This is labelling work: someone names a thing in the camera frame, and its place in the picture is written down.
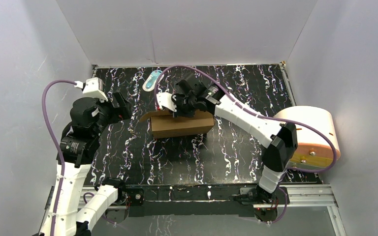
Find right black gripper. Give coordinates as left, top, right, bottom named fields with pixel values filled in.
left=168, top=96, right=198, bottom=119

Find brown cardboard box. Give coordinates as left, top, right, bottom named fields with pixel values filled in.
left=139, top=110, right=215, bottom=139

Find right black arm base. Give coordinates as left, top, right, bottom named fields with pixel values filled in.
left=230, top=186, right=290, bottom=225

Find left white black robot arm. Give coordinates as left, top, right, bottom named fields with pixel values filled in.
left=37, top=91, right=131, bottom=236

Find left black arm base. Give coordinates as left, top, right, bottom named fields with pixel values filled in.
left=91, top=179, right=145, bottom=224

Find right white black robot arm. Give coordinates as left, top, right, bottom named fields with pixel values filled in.
left=171, top=79, right=298, bottom=204

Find teal white packaged item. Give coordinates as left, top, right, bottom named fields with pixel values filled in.
left=142, top=70, right=163, bottom=92

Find large white tape roll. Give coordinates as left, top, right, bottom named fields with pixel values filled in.
left=275, top=106, right=341, bottom=171

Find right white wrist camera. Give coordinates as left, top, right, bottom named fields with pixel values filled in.
left=156, top=92, right=177, bottom=112

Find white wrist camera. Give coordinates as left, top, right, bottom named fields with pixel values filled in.
left=156, top=92, right=177, bottom=112
left=74, top=77, right=108, bottom=102

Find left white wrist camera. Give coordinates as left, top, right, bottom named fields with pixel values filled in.
left=74, top=77, right=108, bottom=102

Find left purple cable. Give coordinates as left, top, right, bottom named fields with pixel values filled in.
left=41, top=79, right=118, bottom=236

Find purple cable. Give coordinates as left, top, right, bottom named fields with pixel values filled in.
left=154, top=65, right=338, bottom=224
left=41, top=79, right=118, bottom=236

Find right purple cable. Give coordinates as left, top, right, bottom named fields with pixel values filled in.
left=154, top=65, right=338, bottom=224

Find aluminium frame rail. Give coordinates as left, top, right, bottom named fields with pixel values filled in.
left=79, top=184, right=345, bottom=235

